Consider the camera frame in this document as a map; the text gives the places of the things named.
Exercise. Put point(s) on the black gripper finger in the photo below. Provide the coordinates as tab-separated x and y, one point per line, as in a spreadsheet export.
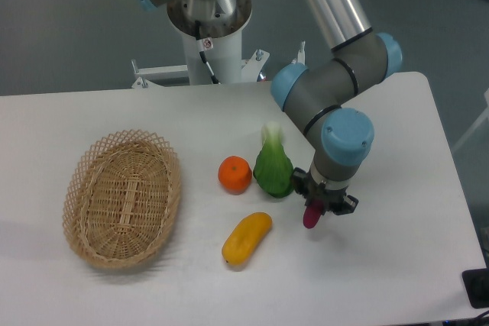
345	206
300	182

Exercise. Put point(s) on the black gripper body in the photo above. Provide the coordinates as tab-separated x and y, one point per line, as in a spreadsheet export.
323	191

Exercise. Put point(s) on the purple sweet potato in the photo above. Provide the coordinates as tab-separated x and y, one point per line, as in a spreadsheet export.
311	218

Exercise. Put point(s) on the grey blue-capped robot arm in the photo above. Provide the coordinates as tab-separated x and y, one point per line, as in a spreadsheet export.
314	100

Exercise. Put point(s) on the green bok choy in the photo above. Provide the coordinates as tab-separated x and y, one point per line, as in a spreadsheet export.
273	168

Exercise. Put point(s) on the orange fruit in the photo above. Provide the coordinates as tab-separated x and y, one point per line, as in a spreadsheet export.
234	174

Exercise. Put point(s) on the yellow mango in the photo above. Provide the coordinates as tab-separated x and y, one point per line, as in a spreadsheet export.
245	238

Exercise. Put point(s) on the black device at table edge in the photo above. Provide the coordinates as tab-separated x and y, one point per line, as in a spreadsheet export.
476	286

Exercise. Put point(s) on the oval wicker basket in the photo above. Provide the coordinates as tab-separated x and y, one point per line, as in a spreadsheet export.
122	200

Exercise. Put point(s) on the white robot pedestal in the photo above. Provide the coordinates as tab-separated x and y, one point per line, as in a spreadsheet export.
211	34

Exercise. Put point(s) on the white metal base frame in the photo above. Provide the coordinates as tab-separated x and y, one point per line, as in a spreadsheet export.
252	70

